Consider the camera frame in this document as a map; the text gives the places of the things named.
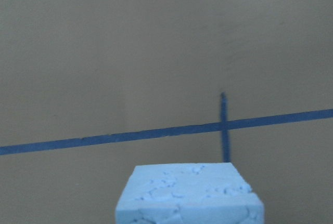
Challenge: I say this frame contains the light blue foam block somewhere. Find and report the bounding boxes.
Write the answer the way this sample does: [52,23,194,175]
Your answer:
[115,163,265,223]

